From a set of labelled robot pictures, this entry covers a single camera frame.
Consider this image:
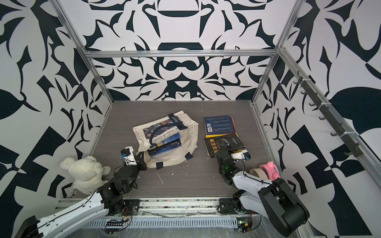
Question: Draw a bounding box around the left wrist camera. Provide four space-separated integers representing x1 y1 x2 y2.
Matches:
121 146 137 166

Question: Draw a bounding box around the dark blue bottom book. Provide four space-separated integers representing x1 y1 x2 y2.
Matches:
148 133 182 157

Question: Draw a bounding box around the left electronics board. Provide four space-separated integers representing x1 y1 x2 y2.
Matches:
104 220 129 234

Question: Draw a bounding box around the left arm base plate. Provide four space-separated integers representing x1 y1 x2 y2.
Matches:
104 199 141 216

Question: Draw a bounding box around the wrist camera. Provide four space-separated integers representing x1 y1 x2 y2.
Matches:
231 150 251 161
121 146 137 166

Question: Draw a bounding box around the white plush teddy bear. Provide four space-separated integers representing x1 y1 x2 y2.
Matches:
60 156 111 195

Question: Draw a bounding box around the aluminium front rail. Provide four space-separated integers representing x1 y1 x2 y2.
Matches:
53 196 304 218

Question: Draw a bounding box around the pink alarm clock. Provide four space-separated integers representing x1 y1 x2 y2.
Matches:
259 161 281 180

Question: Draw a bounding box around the cream canvas tote bag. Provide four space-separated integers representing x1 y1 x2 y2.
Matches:
133 111 198 170

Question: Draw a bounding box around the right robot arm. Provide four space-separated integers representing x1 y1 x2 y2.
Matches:
216 150 310 237

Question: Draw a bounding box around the black wall hook rack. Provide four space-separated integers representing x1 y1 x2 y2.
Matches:
295 72 364 158

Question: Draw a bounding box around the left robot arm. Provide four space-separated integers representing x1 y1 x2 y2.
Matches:
15 149 147 238

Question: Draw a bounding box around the right electronics board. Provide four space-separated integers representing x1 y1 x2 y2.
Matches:
237 217 253 233

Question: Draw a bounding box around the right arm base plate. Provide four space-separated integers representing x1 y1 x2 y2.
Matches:
217 198 249 215

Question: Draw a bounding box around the black spine book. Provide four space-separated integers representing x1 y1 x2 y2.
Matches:
204 134 246 158

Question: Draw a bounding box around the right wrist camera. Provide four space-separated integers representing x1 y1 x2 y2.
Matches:
231 150 251 161

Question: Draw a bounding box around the beige round clock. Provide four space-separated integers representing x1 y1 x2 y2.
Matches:
250 168 268 180

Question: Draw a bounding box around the electronics board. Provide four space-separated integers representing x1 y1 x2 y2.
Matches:
237 217 253 233
104 220 129 234

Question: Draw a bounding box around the blue classics book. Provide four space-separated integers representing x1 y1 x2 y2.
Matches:
203 115 236 138

